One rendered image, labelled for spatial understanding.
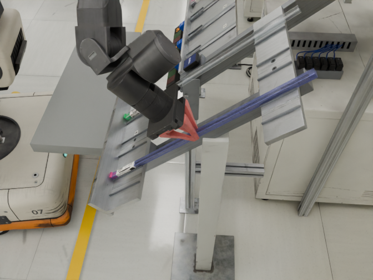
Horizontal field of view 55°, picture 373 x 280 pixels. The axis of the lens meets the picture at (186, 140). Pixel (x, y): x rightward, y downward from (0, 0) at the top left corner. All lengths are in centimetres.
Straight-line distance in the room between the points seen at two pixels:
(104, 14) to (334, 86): 89
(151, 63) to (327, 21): 114
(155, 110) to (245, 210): 109
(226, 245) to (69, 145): 78
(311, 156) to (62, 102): 90
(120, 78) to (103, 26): 8
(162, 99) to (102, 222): 108
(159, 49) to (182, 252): 109
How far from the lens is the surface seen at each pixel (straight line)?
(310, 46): 143
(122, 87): 60
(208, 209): 106
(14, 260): 168
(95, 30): 61
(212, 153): 83
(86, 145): 110
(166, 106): 63
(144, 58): 58
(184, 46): 119
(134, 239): 158
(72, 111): 121
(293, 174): 148
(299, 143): 133
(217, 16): 121
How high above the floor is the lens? 143
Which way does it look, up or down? 50 degrees down
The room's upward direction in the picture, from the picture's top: straight up
